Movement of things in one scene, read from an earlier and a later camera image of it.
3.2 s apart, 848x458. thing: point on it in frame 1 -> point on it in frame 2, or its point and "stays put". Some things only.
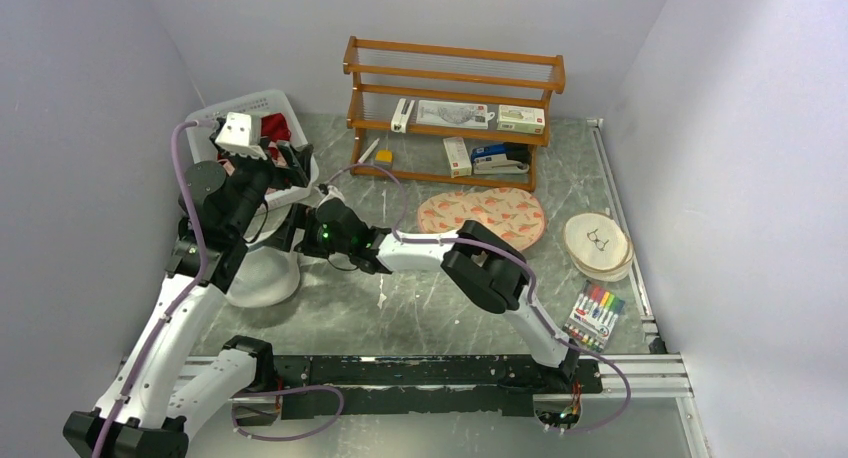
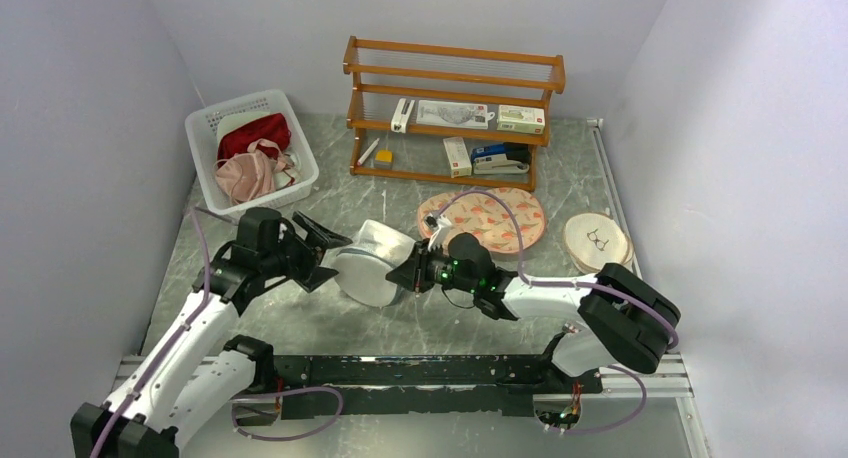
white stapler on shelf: x=400 y=119 stays put
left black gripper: x=297 y=173 -> x=316 y=277
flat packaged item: x=454 y=114 stays put
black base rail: x=429 y=386 stays put
